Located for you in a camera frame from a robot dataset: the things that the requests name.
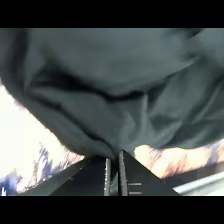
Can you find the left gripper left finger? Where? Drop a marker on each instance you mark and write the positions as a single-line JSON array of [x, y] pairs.
[[87, 180]]

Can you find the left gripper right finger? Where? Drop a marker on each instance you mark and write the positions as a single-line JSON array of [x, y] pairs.
[[140, 181]]

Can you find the dark green shirt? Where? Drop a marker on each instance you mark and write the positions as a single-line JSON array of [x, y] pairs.
[[113, 86]]

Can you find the silver frame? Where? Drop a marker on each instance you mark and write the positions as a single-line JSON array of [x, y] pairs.
[[203, 187]]

